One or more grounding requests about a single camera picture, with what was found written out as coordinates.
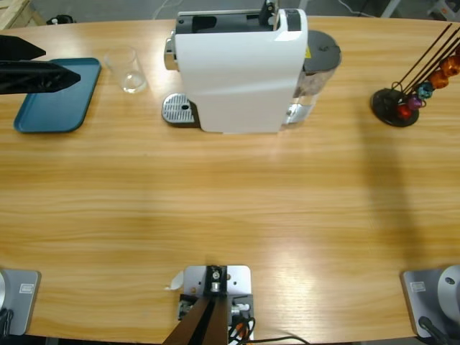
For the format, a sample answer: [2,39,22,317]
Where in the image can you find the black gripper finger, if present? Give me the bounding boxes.
[0,34,47,62]
[0,60,82,96]

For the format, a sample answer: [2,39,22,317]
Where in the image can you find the clear drinking glass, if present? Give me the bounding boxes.
[103,45,148,94]

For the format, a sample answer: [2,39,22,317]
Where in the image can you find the white capsule coffee machine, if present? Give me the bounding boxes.
[163,7,310,136]

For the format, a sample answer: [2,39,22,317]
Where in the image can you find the purple coffee capsule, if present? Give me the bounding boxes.
[405,93,424,111]

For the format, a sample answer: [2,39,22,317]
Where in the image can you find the teal coffee capsule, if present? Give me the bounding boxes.
[416,81,435,100]

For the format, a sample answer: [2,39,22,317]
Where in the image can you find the orange coffee capsule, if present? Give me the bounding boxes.
[440,55,460,78]
[429,70,450,91]

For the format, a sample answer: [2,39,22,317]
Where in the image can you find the teal plastic tray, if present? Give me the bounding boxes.
[13,57,103,134]

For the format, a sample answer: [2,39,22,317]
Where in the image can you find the black drip tray silver grate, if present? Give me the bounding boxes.
[160,92,201,129]

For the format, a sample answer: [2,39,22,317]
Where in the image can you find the white tape tag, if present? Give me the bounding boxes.
[164,271,185,291]

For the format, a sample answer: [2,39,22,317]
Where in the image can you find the clear water tank dark lid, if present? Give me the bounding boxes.
[280,29,343,127]

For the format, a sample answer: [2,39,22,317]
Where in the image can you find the white orange step stool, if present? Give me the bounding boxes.
[426,0,460,19]

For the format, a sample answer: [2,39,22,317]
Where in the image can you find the white floor cable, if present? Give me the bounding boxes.
[153,0,179,19]
[337,0,382,18]

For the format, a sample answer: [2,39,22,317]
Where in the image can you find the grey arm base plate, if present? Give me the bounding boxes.
[0,269,42,336]
[400,268,460,339]

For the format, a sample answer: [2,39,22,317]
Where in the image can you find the black base cable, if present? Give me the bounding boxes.
[0,308,15,336]
[418,316,450,345]

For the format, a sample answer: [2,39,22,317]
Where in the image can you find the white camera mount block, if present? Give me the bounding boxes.
[183,264,256,341]

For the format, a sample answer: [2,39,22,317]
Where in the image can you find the dark camera post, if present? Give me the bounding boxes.
[160,264,231,345]

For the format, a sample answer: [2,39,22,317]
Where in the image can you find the orange cable bundle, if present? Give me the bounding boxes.
[228,316,257,342]

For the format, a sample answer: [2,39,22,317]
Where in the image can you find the black wire capsule holder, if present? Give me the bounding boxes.
[369,22,460,127]

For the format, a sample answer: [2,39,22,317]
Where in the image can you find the thin black mount cable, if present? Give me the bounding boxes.
[251,336,311,345]

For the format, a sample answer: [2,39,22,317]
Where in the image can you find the grey metal frame leg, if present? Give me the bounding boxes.
[379,0,402,19]

